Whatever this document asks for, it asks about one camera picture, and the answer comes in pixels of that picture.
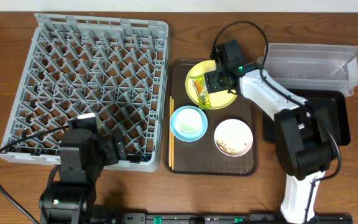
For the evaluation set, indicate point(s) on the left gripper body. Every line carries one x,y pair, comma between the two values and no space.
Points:
114,149

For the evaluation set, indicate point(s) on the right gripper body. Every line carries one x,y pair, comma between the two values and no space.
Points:
213,82

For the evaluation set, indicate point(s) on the white pink bowl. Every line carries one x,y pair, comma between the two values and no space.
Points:
233,137

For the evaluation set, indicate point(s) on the white cup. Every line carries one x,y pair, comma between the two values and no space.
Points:
188,120

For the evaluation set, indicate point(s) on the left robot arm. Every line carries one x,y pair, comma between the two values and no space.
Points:
71,188

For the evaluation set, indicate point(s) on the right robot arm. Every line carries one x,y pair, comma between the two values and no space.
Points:
304,169

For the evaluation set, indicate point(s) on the grey dishwasher rack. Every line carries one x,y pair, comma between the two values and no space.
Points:
116,68

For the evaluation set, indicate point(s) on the black waste tray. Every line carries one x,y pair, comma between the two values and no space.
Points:
342,124

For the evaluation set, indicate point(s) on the yellow plate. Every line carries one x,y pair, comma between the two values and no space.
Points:
218,100

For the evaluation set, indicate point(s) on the wooden chopstick left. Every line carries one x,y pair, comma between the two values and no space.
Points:
170,136

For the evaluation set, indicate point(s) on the blue bowl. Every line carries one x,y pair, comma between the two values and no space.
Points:
188,137

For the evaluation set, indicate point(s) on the brown serving tray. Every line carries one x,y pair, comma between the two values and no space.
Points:
202,156

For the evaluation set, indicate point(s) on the clear plastic bin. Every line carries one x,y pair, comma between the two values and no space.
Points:
314,66

